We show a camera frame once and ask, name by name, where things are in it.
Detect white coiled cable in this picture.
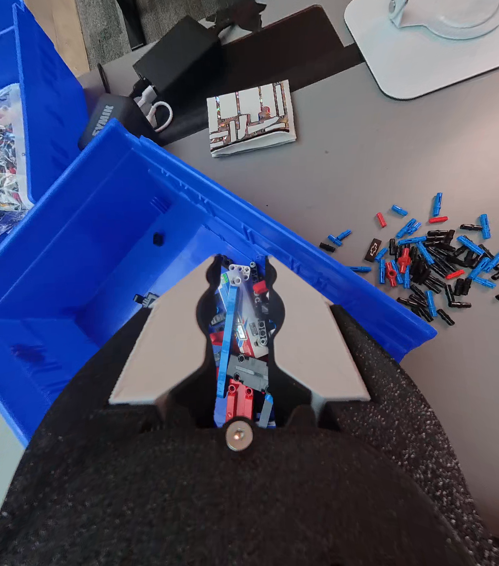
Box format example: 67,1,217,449
132,86,174,133

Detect black power adapter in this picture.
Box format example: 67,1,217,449
132,15,223,107

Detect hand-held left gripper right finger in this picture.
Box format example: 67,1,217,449
265,254,371,429

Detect folded sticker booklet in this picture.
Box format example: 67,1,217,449
206,80,297,158

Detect black desk cable strip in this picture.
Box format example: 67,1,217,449
157,4,365,147

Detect tagged blue storage bin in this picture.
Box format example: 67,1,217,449
0,119,438,447

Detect grey desk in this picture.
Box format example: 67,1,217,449
75,42,499,542

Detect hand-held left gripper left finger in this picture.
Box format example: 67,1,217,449
109,254,224,429

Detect toy bricks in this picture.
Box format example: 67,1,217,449
209,261,277,430

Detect small black box device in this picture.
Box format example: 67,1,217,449
77,92,157,152

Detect white book stand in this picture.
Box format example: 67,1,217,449
344,0,499,101

